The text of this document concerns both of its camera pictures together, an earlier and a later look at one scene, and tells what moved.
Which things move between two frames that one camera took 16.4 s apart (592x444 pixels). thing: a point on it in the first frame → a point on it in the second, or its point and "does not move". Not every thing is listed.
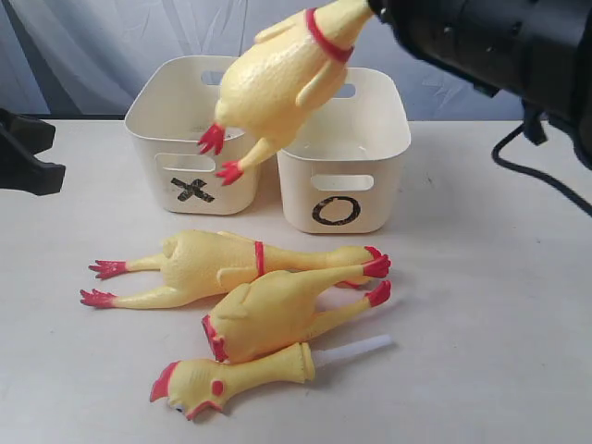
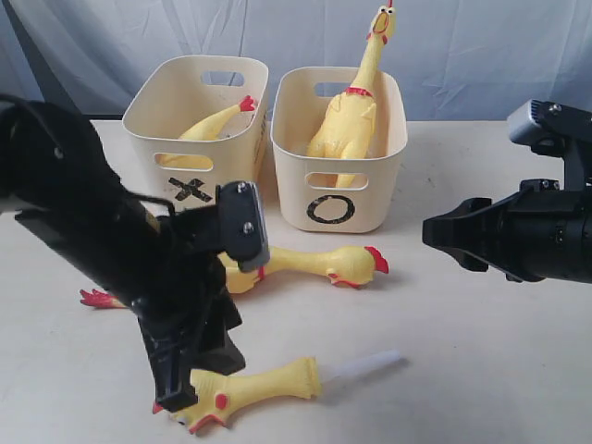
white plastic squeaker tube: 338,352 → 358,364
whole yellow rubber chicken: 269,90 → 349,122
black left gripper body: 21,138 → 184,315
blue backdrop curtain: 74,59 does not move
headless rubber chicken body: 275,309 → 208,129
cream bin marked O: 339,174 does not move
